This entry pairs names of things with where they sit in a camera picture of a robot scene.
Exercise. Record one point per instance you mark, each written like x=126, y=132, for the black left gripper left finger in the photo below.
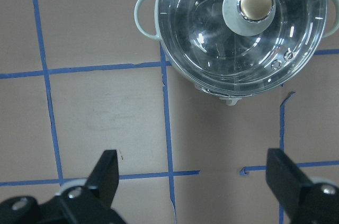
x=103, y=180

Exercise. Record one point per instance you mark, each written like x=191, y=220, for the glass pot lid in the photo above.
x=242, y=26

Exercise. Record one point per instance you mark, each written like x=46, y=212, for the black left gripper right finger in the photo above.
x=284, y=178

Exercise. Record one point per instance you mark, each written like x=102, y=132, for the pale green electric pot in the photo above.
x=148, y=14

